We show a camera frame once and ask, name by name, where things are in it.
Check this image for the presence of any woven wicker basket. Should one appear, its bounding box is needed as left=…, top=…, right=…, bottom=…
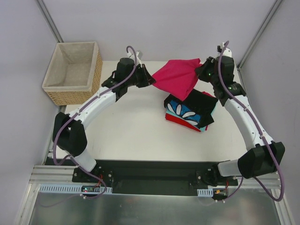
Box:
left=42, top=42, right=103, bottom=106

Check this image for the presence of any white cable duct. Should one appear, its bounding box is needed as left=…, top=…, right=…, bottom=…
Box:
left=39, top=184, right=113, bottom=195
left=197, top=188, right=214, bottom=197

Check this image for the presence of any aluminium corner post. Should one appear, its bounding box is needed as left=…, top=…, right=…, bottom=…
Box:
left=237, top=0, right=284, bottom=71
left=35, top=0, right=64, bottom=43

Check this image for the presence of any aluminium frame rail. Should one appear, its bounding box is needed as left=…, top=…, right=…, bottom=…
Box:
left=30, top=165, right=281, bottom=189

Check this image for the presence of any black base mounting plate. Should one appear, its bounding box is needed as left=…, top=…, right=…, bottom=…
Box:
left=44, top=157, right=239, bottom=196

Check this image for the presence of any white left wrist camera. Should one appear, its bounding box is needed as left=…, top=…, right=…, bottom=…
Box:
left=127, top=50, right=143, bottom=65

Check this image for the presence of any right white cable duct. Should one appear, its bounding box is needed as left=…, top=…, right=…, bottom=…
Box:
left=197, top=188, right=214, bottom=197

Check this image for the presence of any right aluminium corner post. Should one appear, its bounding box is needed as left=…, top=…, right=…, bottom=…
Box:
left=237, top=0, right=284, bottom=71

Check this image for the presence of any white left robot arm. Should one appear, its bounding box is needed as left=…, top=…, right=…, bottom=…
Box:
left=52, top=58, right=155, bottom=182

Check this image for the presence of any left white cable duct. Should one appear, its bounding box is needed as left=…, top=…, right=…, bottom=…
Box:
left=39, top=184, right=113, bottom=195

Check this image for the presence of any left aluminium corner post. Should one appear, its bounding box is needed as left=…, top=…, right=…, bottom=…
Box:
left=35, top=0, right=64, bottom=43

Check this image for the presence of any red t-shirt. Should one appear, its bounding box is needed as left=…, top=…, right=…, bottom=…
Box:
left=165, top=113, right=201, bottom=132

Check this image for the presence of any magenta pink t-shirt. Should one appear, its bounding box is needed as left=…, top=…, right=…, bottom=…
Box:
left=152, top=58, right=202, bottom=101

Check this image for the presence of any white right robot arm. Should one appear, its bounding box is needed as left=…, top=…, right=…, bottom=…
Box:
left=195, top=56, right=285, bottom=185

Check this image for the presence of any black printed t-shirt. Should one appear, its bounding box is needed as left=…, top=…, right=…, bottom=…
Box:
left=164, top=89, right=218, bottom=115

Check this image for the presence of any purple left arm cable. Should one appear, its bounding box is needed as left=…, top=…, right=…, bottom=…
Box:
left=37, top=45, right=137, bottom=208

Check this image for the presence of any light teal t-shirt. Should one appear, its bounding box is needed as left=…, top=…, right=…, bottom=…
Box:
left=166, top=103, right=214, bottom=132

